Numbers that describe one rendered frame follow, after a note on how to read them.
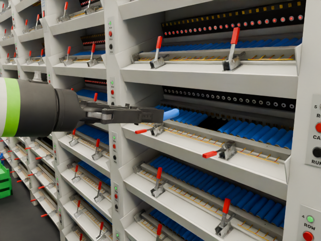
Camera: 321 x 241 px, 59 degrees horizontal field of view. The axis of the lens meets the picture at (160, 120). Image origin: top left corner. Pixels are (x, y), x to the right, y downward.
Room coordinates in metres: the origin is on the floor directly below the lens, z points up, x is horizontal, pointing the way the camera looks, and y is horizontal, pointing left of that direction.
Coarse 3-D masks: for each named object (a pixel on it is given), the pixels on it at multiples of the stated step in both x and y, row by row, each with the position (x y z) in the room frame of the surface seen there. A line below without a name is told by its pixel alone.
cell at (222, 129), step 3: (231, 120) 0.75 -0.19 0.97; (234, 120) 0.75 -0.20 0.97; (228, 123) 0.74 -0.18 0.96; (231, 123) 0.74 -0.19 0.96; (222, 126) 0.73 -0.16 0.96; (225, 126) 0.73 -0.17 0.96; (228, 126) 0.73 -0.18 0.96; (219, 129) 0.72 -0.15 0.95; (222, 129) 0.72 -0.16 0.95; (225, 129) 0.72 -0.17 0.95; (222, 132) 0.71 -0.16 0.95
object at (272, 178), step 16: (176, 96) 0.99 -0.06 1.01; (256, 112) 0.74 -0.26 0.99; (272, 112) 0.70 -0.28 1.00; (288, 112) 0.67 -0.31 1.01; (128, 128) 0.94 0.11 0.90; (144, 128) 0.90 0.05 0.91; (144, 144) 0.88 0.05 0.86; (160, 144) 0.80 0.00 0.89; (176, 144) 0.74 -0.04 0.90; (192, 144) 0.72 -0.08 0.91; (208, 144) 0.70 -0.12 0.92; (192, 160) 0.70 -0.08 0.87; (208, 160) 0.65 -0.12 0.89; (224, 160) 0.62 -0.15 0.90; (240, 160) 0.60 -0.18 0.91; (256, 160) 0.58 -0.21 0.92; (288, 160) 0.49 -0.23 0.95; (240, 176) 0.58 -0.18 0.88; (256, 176) 0.55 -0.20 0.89; (272, 176) 0.52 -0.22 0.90; (288, 176) 0.49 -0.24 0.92; (272, 192) 0.53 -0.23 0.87
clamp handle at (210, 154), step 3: (225, 147) 0.62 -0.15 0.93; (219, 150) 0.61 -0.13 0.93; (222, 150) 0.61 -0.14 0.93; (225, 150) 0.62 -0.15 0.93; (204, 153) 0.59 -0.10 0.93; (207, 153) 0.59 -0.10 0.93; (210, 153) 0.58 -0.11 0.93; (213, 153) 0.59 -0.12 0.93; (216, 153) 0.60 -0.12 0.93; (204, 156) 0.58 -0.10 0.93; (207, 156) 0.58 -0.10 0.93; (210, 156) 0.58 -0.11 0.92
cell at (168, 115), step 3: (168, 111) 0.64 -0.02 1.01; (171, 111) 0.64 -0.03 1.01; (174, 111) 0.64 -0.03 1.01; (177, 111) 0.64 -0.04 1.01; (165, 114) 0.62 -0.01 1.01; (168, 114) 0.63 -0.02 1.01; (171, 114) 0.63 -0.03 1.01; (174, 114) 0.64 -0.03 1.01; (177, 114) 0.64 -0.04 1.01; (165, 117) 0.62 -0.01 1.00; (168, 117) 0.63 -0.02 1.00; (171, 117) 0.63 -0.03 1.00
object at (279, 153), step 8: (168, 120) 0.85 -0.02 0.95; (168, 128) 0.82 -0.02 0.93; (176, 128) 0.81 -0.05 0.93; (184, 128) 0.78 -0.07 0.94; (192, 128) 0.76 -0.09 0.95; (200, 128) 0.75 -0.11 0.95; (200, 136) 0.73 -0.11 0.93; (208, 136) 0.71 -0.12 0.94; (216, 136) 0.68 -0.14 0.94; (224, 136) 0.67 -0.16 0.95; (232, 136) 0.66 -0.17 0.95; (240, 144) 0.63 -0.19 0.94; (248, 144) 0.61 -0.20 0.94; (256, 144) 0.60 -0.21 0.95; (264, 144) 0.59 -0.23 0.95; (240, 152) 0.61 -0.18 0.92; (256, 152) 0.60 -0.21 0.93; (264, 152) 0.58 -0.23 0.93; (272, 152) 0.57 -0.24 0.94; (280, 152) 0.55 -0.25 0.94; (288, 152) 0.55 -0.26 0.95
